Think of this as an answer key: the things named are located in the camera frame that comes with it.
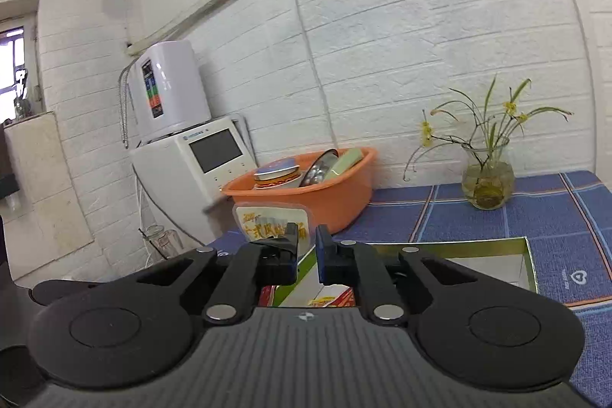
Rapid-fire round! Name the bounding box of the clear tray snack pack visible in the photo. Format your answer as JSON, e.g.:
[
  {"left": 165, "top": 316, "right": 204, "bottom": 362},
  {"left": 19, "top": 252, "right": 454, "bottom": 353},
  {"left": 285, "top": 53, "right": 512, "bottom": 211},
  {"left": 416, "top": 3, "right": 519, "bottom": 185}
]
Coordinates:
[{"left": 233, "top": 202, "right": 313, "bottom": 257}]

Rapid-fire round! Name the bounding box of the red flat snack packet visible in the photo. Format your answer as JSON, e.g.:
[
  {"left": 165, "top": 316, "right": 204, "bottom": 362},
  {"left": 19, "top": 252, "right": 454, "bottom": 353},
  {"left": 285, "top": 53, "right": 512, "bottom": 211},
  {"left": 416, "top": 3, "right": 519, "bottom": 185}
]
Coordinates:
[{"left": 308, "top": 285, "right": 356, "bottom": 307}]

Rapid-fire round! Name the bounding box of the orange plastic basin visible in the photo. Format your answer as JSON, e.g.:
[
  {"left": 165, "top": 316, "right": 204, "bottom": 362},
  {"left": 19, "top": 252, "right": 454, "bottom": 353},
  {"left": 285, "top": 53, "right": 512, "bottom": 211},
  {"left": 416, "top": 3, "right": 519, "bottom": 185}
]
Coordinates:
[{"left": 222, "top": 147, "right": 378, "bottom": 234}]

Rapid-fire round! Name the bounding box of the blue white bowl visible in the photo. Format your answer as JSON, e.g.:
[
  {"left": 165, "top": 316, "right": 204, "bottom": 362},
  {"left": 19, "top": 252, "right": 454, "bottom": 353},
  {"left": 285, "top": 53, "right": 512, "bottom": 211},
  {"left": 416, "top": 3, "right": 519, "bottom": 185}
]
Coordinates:
[{"left": 253, "top": 158, "right": 303, "bottom": 190}]

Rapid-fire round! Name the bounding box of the steel pot lid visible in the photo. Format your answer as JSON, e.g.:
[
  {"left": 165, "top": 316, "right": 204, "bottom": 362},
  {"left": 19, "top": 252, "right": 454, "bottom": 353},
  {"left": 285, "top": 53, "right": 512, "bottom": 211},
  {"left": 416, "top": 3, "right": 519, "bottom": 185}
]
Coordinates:
[{"left": 300, "top": 149, "right": 339, "bottom": 187}]

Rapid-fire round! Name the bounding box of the green plate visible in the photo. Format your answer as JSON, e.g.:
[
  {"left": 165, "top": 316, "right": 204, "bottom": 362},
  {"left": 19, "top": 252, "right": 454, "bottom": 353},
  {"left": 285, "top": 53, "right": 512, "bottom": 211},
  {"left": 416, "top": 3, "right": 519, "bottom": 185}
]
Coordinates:
[{"left": 325, "top": 147, "right": 367, "bottom": 181}]

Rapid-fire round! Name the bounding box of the white appliance with screen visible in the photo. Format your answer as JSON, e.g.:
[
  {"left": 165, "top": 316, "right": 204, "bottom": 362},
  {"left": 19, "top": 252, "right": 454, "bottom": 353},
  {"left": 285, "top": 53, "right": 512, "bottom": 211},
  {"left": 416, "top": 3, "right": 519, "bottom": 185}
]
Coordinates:
[{"left": 131, "top": 115, "right": 257, "bottom": 246}]

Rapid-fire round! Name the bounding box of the green cardboard box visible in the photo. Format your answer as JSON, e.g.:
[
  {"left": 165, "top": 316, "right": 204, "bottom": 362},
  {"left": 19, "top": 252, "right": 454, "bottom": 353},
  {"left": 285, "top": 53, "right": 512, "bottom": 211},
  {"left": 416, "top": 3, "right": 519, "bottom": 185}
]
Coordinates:
[{"left": 258, "top": 237, "right": 538, "bottom": 307}]

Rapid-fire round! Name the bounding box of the glass vase with flowers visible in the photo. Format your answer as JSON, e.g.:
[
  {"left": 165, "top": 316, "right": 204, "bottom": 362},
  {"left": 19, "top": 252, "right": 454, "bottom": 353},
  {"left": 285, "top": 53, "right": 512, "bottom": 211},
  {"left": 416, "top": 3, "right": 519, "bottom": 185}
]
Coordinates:
[{"left": 402, "top": 78, "right": 573, "bottom": 211}]

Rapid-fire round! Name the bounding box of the white water purifier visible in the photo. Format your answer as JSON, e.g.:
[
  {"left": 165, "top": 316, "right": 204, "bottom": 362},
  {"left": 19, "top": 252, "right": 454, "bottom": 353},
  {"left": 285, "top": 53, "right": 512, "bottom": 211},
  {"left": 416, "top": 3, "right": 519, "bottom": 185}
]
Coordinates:
[{"left": 128, "top": 41, "right": 212, "bottom": 144}]

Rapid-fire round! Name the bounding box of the blue checkered tablecloth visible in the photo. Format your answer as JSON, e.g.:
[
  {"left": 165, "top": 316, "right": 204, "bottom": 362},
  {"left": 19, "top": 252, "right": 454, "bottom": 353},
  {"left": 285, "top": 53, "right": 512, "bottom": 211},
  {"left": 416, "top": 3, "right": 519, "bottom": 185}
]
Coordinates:
[{"left": 204, "top": 170, "right": 612, "bottom": 408}]

